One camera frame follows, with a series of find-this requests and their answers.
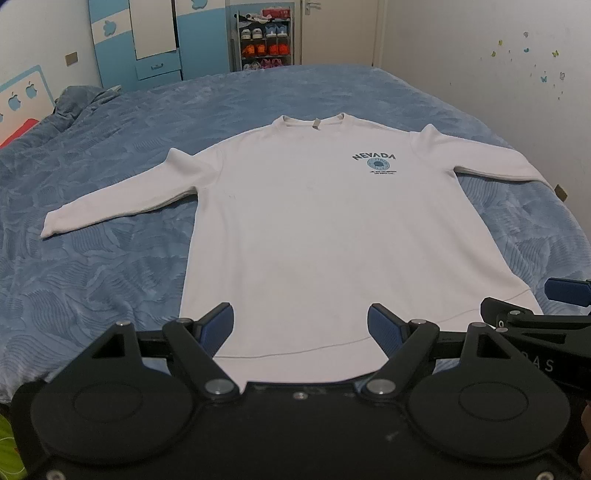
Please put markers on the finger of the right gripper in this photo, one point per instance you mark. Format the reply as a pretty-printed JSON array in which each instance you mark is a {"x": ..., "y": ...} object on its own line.
[{"x": 574, "y": 292}]

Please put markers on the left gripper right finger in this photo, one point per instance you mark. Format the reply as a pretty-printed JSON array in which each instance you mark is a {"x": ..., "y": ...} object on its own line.
[{"x": 409, "y": 347}]

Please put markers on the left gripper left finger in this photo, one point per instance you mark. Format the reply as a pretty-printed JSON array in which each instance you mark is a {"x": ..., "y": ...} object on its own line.
[{"x": 193, "y": 345}]

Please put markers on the white Nevada sweatshirt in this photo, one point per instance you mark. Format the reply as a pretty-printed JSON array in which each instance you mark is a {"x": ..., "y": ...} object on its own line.
[{"x": 302, "y": 225}]

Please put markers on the blue patterned bedspread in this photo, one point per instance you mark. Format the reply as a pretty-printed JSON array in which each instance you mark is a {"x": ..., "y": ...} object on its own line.
[{"x": 60, "y": 293}]

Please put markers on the green patterned cloth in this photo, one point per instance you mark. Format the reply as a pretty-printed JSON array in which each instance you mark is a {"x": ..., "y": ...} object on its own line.
[{"x": 11, "y": 465}]

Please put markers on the apple pattern headboard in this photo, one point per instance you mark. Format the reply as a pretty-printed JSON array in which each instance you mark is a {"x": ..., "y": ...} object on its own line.
[{"x": 25, "y": 101}]

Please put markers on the blue white wardrobe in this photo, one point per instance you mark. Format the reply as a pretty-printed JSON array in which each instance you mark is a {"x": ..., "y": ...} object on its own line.
[{"x": 145, "y": 44}]

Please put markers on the metal shoe rack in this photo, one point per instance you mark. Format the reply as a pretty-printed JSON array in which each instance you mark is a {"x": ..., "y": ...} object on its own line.
[{"x": 264, "y": 39}]

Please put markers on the white room door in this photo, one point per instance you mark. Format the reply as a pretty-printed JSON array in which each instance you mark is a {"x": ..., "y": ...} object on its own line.
[{"x": 337, "y": 32}]

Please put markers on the brown wall socket right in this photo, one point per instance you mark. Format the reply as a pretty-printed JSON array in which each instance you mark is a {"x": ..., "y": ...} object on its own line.
[{"x": 560, "y": 193}]

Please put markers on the butterfly wall stickers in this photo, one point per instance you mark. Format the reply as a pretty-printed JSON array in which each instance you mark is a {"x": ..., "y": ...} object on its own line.
[{"x": 521, "y": 63}]

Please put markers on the brown wall switch left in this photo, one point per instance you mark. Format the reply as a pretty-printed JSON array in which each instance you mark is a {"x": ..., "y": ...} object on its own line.
[{"x": 71, "y": 58}]

